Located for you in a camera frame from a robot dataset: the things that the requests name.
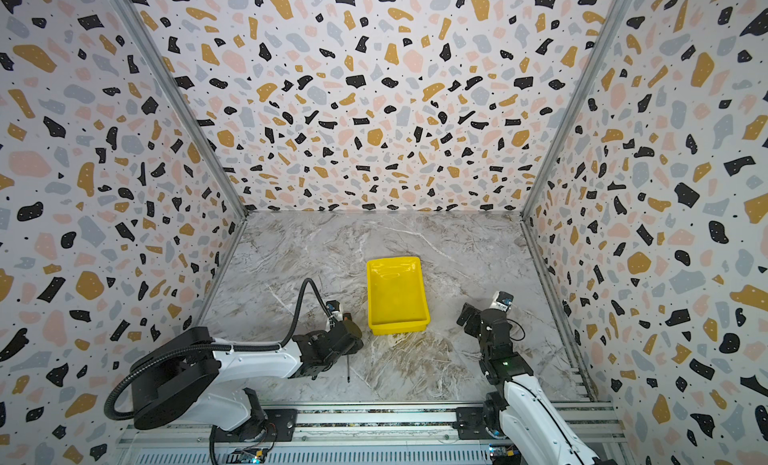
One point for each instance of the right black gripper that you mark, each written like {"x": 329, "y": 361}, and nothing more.
{"x": 477, "y": 319}

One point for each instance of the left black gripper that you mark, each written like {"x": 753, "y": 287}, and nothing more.
{"x": 354, "y": 349}

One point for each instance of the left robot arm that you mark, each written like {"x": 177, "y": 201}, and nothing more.
{"x": 197, "y": 378}

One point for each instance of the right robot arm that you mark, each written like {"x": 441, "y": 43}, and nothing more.
{"x": 519, "y": 409}

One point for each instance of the yellow plastic bin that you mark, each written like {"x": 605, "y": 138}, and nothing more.
{"x": 396, "y": 296}

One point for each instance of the left green circuit board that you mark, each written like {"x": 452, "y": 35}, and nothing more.
{"x": 249, "y": 456}

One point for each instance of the green circuit board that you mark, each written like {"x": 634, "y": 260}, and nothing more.
{"x": 505, "y": 455}
{"x": 249, "y": 456}

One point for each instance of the right green circuit board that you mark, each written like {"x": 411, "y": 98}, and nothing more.
{"x": 505, "y": 455}

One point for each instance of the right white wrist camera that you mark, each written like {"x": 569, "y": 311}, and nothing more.
{"x": 502, "y": 301}

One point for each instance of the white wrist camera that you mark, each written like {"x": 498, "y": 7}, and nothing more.
{"x": 334, "y": 313}
{"x": 502, "y": 301}

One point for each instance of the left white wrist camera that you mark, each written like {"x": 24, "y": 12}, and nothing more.
{"x": 334, "y": 313}

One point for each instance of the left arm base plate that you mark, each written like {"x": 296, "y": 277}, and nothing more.
{"x": 272, "y": 425}

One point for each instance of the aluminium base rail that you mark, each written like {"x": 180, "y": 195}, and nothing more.
{"x": 325, "y": 433}

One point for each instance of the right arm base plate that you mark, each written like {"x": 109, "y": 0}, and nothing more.
{"x": 478, "y": 423}

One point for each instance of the right metal corner post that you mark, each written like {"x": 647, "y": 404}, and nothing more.
{"x": 616, "y": 12}

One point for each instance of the metal corner post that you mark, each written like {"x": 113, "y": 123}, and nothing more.
{"x": 141, "y": 37}
{"x": 616, "y": 12}

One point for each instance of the left metal corner post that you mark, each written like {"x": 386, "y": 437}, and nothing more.
{"x": 141, "y": 37}

